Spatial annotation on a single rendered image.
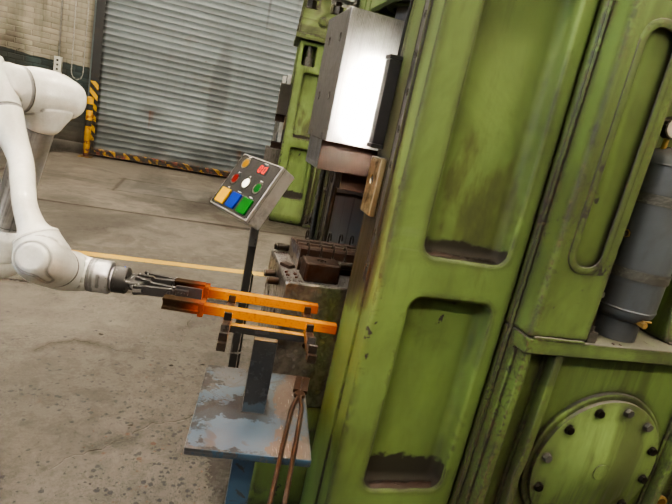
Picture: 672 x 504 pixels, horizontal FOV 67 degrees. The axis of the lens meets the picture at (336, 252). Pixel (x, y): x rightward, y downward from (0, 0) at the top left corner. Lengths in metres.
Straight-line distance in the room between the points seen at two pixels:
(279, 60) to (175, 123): 2.18
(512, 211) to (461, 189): 0.17
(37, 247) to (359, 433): 1.01
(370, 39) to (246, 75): 8.13
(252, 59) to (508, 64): 8.43
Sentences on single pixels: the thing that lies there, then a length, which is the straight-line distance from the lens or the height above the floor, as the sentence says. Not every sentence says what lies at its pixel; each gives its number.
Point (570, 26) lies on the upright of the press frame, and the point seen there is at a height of 1.79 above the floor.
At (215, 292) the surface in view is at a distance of 1.43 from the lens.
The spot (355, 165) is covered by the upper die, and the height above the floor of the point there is 1.30.
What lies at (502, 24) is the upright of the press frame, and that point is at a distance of 1.53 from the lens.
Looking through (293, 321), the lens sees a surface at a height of 0.92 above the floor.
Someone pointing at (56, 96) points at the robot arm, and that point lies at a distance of 1.76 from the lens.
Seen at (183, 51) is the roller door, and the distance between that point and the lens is 9.74.
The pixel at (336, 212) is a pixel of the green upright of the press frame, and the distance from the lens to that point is 2.02.
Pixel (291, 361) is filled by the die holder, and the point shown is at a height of 0.64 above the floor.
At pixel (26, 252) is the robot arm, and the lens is 1.30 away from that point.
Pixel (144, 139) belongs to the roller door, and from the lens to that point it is 9.81.
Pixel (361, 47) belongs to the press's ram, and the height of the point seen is 1.66.
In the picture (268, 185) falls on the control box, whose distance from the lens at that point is 2.18.
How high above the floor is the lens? 1.43
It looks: 14 degrees down
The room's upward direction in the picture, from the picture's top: 12 degrees clockwise
